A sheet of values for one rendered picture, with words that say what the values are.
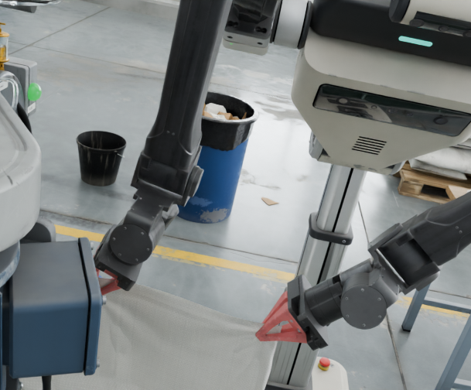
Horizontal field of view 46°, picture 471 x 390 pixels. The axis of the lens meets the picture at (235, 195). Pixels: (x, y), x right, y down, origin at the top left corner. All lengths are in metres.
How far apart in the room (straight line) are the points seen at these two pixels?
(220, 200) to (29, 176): 2.77
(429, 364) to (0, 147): 2.44
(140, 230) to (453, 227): 0.39
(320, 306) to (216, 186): 2.34
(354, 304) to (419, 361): 2.01
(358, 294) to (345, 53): 0.51
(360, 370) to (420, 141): 1.50
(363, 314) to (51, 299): 0.40
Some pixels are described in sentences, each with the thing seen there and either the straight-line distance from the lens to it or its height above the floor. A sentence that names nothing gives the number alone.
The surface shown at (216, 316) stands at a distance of 0.85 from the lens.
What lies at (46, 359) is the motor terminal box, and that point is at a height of 1.24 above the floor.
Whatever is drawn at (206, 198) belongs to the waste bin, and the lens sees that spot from 3.13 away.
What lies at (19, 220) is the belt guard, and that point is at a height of 1.38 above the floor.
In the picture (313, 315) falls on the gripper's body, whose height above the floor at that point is 1.13.
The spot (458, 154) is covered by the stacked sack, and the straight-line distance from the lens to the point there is 4.28.
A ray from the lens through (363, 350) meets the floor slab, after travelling 2.64.
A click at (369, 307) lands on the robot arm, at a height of 1.21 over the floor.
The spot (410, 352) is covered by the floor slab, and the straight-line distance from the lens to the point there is 2.75.
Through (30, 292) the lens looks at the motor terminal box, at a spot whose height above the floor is 1.30.
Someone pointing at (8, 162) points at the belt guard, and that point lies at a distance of 0.44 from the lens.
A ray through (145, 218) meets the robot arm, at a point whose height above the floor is 1.25.
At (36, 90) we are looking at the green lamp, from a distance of 0.98.
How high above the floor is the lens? 1.61
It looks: 26 degrees down
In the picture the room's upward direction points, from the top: 12 degrees clockwise
